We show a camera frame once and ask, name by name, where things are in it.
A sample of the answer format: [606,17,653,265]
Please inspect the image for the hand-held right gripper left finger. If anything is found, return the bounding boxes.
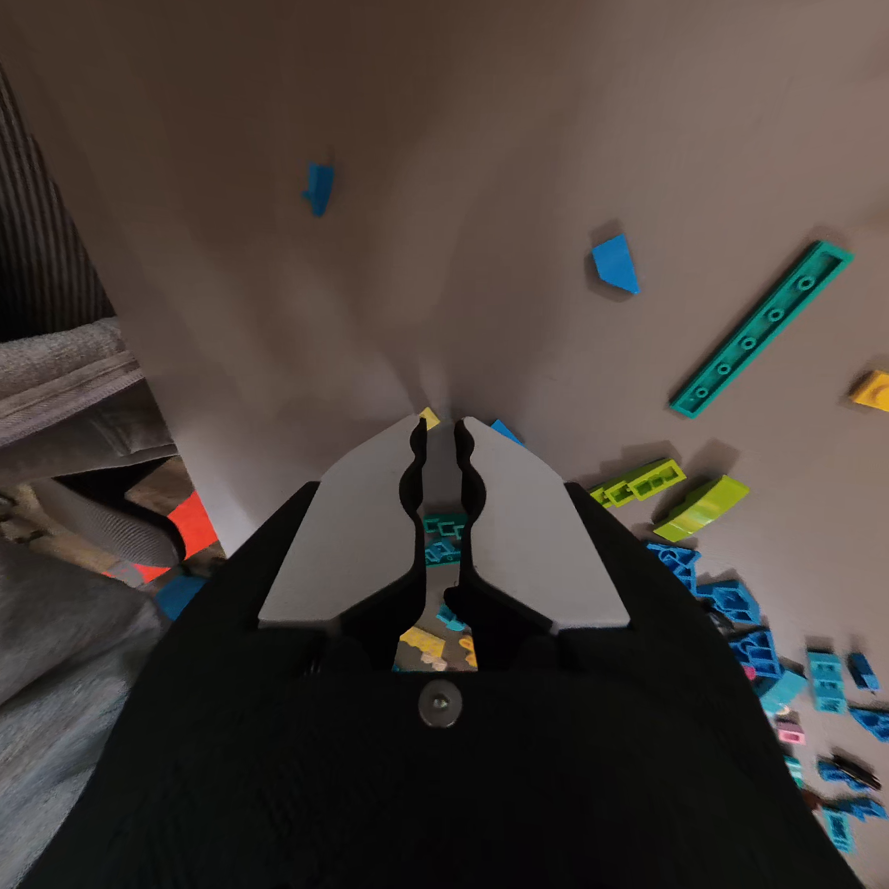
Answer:
[258,415,426,671]

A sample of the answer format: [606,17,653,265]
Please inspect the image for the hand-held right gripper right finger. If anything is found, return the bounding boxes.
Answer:
[444,417,632,671]

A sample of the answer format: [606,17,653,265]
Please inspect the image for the grey desk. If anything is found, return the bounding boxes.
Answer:
[0,0,889,889]

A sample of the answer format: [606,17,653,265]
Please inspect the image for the teal open brick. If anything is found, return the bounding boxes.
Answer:
[422,513,470,569]

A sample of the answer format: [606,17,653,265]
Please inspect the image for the lime green curved brick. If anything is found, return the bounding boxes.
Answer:
[651,474,751,544]

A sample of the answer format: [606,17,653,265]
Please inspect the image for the blue pink brick pile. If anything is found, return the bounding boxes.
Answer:
[645,540,889,854]

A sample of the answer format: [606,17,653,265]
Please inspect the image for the grey and orange shoe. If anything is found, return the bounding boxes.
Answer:
[31,479,218,588]

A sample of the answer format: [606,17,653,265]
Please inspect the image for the blue wedge brick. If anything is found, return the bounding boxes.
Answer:
[591,233,641,296]

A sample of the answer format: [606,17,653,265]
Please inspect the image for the long teal plate brick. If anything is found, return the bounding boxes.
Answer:
[668,240,855,419]

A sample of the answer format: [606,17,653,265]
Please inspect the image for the person's grey sweater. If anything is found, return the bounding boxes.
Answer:
[0,316,180,483]

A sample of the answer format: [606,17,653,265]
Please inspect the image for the person's grey trousers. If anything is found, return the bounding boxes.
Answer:
[0,538,171,889]

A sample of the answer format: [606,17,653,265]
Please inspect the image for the yellow square tile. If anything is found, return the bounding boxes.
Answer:
[849,369,889,413]

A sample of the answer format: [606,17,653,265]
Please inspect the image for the person's striped shirt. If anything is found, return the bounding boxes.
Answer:
[0,63,118,343]

